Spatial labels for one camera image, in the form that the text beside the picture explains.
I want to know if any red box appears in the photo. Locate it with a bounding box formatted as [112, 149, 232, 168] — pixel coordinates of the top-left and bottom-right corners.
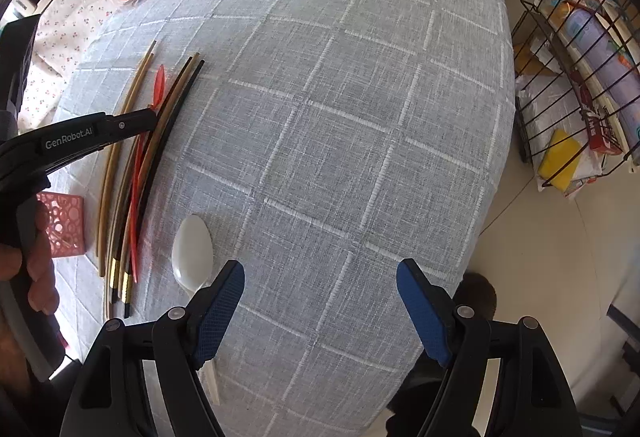
[580, 87, 626, 155]

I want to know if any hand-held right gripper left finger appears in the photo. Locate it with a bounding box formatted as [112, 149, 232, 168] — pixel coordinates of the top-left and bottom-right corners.
[60, 259, 246, 437]

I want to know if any brown wooden chopstick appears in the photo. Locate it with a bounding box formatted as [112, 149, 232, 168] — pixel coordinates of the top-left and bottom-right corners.
[117, 52, 202, 303]

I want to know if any yellow packet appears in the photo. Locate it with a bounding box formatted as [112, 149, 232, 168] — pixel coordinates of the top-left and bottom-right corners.
[542, 130, 583, 190]

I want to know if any purple roll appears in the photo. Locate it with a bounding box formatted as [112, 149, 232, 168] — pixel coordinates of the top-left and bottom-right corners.
[560, 7, 640, 153]

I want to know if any floral tablecloth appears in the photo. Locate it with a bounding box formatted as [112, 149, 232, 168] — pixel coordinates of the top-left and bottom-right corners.
[20, 0, 241, 128]

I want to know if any black chopstick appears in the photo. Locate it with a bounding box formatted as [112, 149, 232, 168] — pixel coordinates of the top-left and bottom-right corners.
[114, 55, 196, 300]
[122, 60, 207, 318]

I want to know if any white spoon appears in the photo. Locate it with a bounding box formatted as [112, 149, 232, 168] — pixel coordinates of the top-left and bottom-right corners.
[171, 214, 221, 405]

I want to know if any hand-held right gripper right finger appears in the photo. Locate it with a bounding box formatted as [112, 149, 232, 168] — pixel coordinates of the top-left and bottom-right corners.
[395, 258, 583, 437]

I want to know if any person's left hand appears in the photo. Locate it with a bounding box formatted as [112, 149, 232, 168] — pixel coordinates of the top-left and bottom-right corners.
[0, 206, 58, 316]

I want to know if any white plastic bag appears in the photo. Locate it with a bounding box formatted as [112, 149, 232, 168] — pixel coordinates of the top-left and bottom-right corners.
[517, 77, 601, 198]

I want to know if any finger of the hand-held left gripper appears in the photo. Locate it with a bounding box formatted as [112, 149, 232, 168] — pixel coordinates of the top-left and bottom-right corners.
[106, 108, 158, 140]

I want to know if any black wire rack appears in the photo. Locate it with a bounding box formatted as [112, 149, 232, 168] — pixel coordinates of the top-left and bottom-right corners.
[510, 0, 640, 190]

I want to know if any pink utensil holder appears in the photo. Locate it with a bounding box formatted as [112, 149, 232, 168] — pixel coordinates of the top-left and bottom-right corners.
[36, 191, 87, 258]

